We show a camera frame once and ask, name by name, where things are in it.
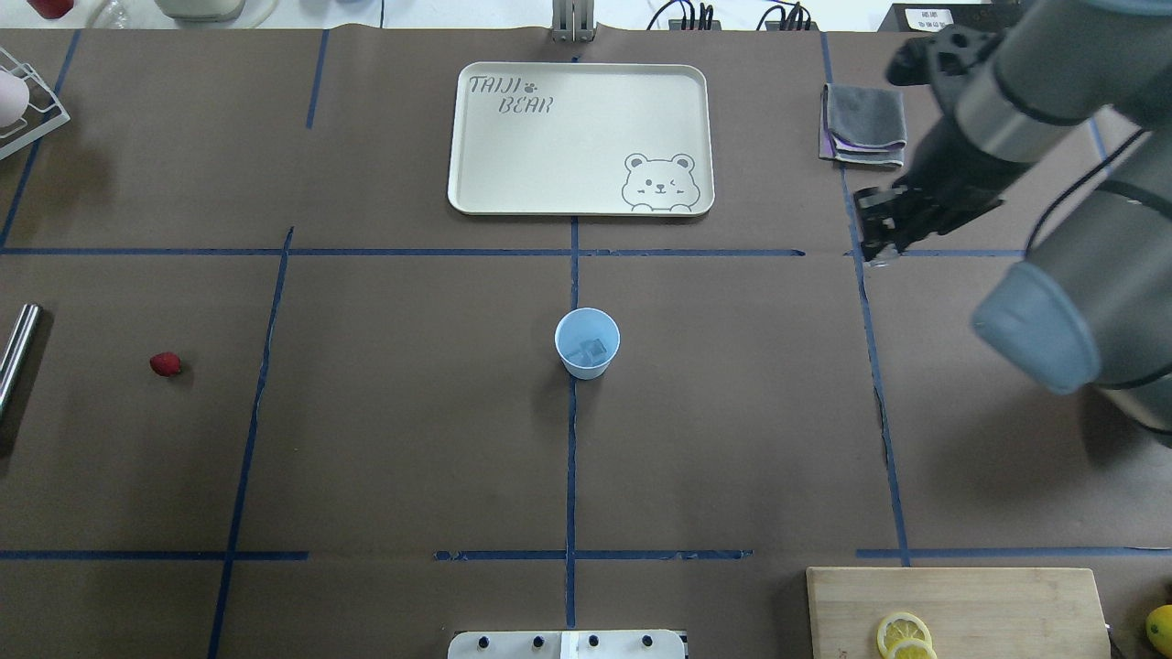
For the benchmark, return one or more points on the whole yellow lemon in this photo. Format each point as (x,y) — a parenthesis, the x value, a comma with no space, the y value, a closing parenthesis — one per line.
(1158,629)

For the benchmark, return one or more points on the purple folded cloth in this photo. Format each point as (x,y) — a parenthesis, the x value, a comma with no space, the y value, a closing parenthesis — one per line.
(832,148)

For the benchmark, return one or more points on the light blue plastic cup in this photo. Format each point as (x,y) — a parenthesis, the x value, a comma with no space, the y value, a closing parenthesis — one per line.
(585,324)

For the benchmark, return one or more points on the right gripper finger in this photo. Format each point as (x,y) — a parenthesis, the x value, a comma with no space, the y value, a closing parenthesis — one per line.
(881,239)

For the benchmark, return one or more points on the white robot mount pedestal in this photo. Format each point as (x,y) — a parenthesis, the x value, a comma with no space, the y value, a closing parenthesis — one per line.
(634,643)

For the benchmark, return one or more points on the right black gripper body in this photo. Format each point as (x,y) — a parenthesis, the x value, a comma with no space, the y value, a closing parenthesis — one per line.
(952,165)

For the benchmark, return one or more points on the steel muddler black tip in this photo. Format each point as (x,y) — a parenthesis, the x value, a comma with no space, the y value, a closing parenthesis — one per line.
(16,348)

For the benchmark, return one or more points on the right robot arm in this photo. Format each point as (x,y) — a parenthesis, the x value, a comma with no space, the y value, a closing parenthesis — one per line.
(1088,303)

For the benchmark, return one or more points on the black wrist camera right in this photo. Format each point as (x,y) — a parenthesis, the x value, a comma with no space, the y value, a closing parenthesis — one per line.
(944,61)

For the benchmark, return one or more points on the ice cube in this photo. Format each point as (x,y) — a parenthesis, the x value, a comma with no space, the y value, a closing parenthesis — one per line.
(591,352)

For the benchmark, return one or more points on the grey folded cloth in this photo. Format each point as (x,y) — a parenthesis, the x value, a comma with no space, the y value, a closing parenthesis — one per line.
(864,116)

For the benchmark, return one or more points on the aluminium frame post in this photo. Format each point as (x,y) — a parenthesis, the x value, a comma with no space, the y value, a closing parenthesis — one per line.
(573,21)

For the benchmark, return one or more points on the lemon slice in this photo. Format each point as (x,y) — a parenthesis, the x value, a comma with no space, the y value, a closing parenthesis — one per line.
(911,648)
(896,627)

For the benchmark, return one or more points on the cream bear serving tray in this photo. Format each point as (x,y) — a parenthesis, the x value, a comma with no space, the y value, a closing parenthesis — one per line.
(581,139)

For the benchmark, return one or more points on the bamboo cutting board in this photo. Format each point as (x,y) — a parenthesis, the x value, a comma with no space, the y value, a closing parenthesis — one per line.
(971,612)

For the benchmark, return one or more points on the red strawberry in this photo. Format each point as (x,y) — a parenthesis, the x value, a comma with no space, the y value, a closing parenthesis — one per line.
(166,365)

